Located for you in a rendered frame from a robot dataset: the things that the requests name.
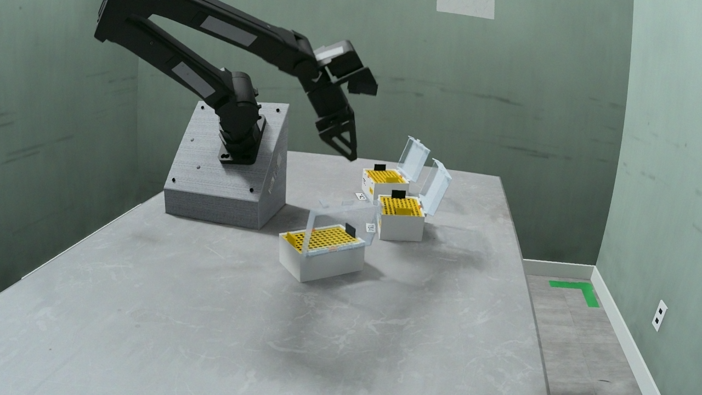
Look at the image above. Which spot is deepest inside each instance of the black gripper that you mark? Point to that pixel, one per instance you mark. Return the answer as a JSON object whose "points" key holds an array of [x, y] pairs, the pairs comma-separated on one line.
{"points": [[324, 120]]}

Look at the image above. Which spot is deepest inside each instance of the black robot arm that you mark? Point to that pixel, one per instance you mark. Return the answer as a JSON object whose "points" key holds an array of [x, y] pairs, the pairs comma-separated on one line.
{"points": [[231, 94]]}

